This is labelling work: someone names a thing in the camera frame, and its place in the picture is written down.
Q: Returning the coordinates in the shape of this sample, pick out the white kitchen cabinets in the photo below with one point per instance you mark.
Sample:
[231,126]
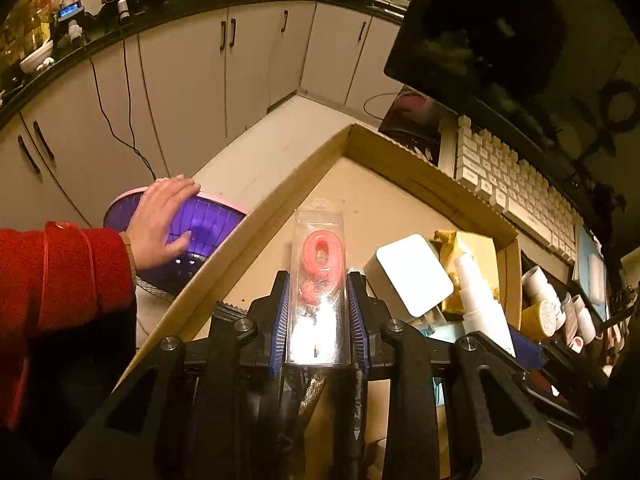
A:
[200,75]

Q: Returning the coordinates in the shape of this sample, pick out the white plastic bottle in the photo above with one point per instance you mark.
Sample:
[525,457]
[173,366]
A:
[535,282]
[582,320]
[547,317]

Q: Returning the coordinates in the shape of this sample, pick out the clear case with pink candle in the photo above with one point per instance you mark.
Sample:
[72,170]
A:
[317,260]

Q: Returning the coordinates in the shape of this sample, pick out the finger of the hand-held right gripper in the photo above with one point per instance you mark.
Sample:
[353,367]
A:
[527,350]

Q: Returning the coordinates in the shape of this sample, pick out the purple basket pink rim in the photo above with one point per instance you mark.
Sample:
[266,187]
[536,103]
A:
[215,220]

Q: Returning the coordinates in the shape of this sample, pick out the white power adapter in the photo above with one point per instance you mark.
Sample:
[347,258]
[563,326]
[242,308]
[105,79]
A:
[412,275]

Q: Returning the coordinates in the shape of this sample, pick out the black marker pen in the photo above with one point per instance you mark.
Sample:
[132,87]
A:
[357,410]

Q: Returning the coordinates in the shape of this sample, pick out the white soft packet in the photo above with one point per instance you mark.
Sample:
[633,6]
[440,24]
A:
[597,272]

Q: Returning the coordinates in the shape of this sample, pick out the shallow cardboard box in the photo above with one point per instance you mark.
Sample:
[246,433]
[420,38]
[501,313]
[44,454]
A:
[380,200]

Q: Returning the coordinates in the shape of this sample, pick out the blue notebook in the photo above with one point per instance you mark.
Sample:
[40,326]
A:
[582,260]

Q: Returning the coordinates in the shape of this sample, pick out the white spray bottle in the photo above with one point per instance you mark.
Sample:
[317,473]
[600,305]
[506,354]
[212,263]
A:
[480,310]

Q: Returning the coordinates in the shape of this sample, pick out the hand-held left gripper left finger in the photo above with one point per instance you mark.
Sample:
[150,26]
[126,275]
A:
[280,320]

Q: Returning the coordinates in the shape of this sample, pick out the small white red jar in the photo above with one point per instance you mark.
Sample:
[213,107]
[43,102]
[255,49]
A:
[576,342]

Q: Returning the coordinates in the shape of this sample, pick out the another person's forearm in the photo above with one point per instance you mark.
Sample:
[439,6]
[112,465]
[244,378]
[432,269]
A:
[65,280]

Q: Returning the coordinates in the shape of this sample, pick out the yellow foil packet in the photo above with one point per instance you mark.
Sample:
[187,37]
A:
[475,247]

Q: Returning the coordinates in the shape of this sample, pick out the black computer monitor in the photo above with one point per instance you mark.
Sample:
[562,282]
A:
[475,35]

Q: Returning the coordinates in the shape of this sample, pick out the white bowl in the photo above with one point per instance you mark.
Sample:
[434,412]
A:
[35,60]

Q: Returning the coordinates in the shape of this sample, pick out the black kitchen countertop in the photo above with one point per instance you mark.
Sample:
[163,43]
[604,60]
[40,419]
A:
[200,7]

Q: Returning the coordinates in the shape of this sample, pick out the blue cartoon tissue pack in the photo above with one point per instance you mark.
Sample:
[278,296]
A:
[445,331]

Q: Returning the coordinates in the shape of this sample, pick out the white keyboard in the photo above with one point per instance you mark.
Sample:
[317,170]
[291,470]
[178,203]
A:
[510,185]

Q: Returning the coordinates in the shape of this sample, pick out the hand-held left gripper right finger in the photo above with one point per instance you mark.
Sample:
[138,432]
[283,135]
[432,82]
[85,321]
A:
[357,320]

